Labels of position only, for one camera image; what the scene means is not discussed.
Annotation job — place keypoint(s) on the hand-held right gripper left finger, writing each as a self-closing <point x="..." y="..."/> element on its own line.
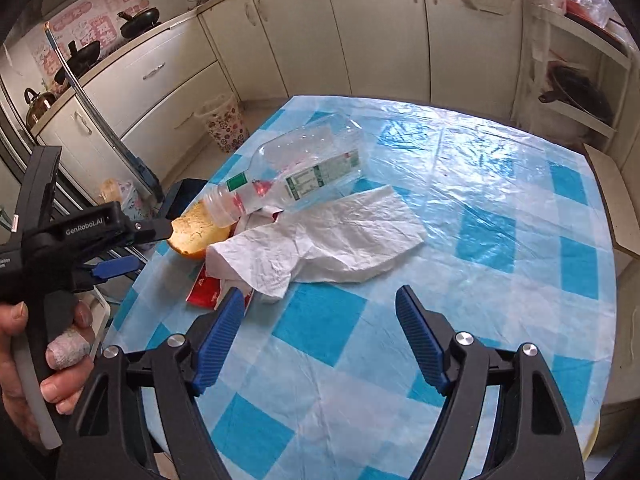
<point x="220" y="340"/>

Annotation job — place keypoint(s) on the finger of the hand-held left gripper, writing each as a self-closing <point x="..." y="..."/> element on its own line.
<point x="117" y="267"/>
<point x="150" y="232"/>

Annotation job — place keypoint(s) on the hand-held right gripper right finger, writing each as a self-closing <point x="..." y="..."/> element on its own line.
<point x="422" y="340"/>

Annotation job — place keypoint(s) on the orange peel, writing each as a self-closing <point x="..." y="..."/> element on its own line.
<point x="195" y="232"/>

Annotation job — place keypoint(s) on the person's left hand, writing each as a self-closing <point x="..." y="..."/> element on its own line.
<point x="67" y="350"/>

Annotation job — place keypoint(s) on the filled plastic bag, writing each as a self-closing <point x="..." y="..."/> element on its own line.
<point x="117" y="195"/>

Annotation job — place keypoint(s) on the red flat packet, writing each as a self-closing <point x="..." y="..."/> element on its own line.
<point x="205" y="290"/>

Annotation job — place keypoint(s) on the white cabinet door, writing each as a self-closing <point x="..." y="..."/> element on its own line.
<point x="75" y="150"/>
<point x="300" y="30"/>
<point x="380" y="30"/>
<point x="475" y="35"/>
<point x="240" y="45"/>

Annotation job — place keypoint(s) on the grey striped panel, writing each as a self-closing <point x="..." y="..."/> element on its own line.
<point x="20" y="150"/>

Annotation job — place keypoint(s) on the white kitchen drawer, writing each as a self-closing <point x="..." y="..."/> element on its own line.
<point x="180" y="115"/>
<point x="165" y="60"/>

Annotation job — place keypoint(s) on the floral waste bin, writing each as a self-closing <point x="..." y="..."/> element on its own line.
<point x="227" y="127"/>

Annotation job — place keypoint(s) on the white crumpled tissue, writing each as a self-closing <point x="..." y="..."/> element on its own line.
<point x="350" y="230"/>

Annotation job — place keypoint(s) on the brass kettle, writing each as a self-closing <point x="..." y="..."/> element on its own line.
<point x="40" y="110"/>

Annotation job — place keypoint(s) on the blue checkered tablecloth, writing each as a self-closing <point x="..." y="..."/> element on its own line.
<point x="475" y="185"/>

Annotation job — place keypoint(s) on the clear plastic bottle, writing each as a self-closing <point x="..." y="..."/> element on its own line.
<point x="310" y="160"/>

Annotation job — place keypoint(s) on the black frying pan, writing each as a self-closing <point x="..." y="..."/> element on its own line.
<point x="140" y="22"/>
<point x="80" y="60"/>

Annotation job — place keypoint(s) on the white stool with beige top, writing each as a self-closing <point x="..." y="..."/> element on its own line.
<point x="615" y="195"/>

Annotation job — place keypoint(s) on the black wok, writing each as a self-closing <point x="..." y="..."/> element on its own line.
<point x="580" y="95"/>

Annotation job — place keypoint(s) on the white shelf rack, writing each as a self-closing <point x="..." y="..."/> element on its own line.
<point x="600" y="50"/>

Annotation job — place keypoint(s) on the clear bag with red contents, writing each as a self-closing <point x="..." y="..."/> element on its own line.
<point x="587" y="5"/>

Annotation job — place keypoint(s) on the pink patterned wall sticker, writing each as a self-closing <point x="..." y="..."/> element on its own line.
<point x="100" y="27"/>

